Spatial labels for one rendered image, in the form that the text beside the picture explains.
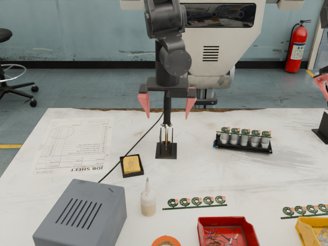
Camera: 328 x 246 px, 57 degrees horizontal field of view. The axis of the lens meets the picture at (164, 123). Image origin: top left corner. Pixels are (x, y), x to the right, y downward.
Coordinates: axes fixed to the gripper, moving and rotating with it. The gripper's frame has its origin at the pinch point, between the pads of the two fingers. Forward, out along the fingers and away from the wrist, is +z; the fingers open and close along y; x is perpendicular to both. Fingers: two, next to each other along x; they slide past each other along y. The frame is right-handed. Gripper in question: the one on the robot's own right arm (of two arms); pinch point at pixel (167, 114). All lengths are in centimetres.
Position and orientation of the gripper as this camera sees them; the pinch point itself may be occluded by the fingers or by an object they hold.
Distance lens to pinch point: 77.9
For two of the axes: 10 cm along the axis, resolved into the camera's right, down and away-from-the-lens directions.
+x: 0.5, -5.0, 8.6
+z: 0.0, 8.6, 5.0
